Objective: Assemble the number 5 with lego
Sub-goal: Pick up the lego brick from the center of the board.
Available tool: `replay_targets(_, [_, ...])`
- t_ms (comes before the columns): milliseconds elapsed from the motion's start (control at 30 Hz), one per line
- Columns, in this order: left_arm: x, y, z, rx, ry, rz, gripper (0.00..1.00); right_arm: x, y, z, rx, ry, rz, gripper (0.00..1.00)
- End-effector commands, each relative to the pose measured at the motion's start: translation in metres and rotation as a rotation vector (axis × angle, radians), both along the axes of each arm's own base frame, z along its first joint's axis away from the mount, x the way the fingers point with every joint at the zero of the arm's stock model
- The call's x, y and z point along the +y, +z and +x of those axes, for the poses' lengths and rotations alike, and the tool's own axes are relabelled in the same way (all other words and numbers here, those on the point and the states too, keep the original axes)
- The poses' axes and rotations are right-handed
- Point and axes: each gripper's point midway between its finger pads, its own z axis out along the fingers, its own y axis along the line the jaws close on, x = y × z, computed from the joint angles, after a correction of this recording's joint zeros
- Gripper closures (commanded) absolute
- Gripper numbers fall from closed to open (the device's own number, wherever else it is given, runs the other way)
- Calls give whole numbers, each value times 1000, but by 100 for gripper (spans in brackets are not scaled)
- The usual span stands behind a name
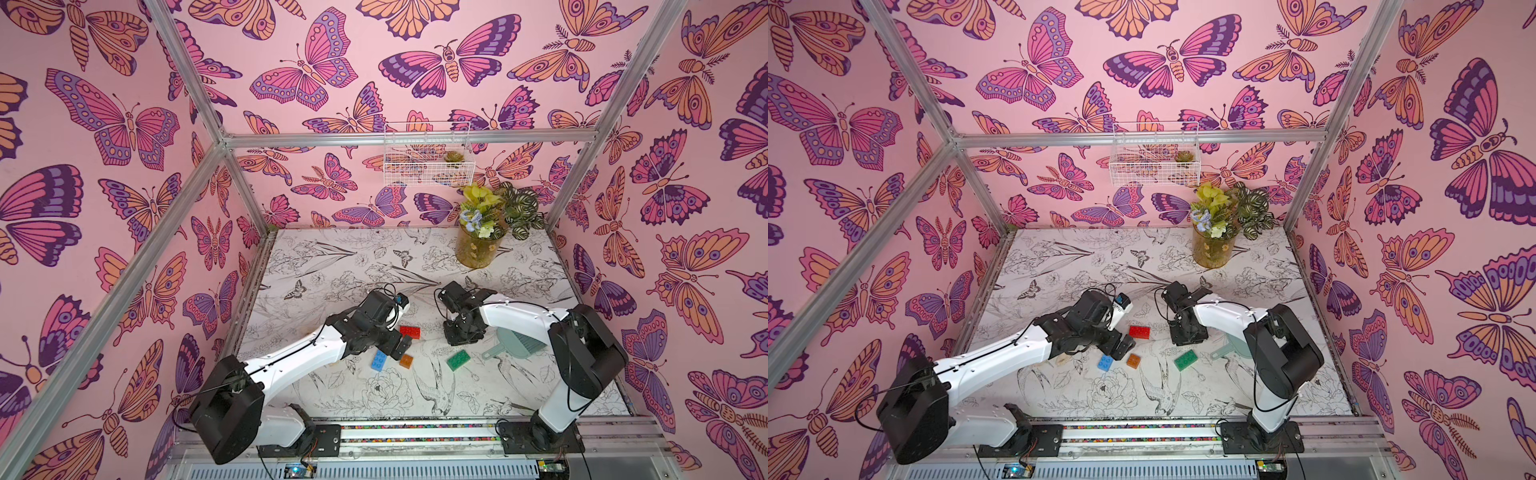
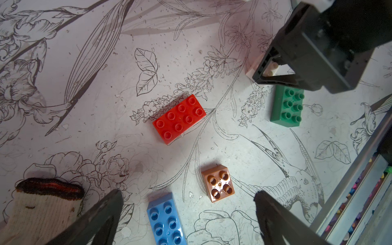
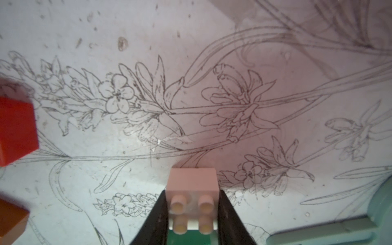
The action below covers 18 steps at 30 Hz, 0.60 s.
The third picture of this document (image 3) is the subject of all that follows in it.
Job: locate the mint green plastic paddle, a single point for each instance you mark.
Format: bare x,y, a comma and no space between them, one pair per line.
373,229

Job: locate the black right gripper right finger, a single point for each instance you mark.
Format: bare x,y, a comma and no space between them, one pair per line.
230,228

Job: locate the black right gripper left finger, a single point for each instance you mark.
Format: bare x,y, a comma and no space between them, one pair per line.
154,231

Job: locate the orange square lego brick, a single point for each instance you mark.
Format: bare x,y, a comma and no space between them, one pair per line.
14,220

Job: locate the green long lego brick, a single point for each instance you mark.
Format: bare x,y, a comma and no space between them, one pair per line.
192,237

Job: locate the red long lego brick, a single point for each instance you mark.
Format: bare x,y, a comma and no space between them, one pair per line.
18,125

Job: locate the white square lego brick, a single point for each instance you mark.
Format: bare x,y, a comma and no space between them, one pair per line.
192,196

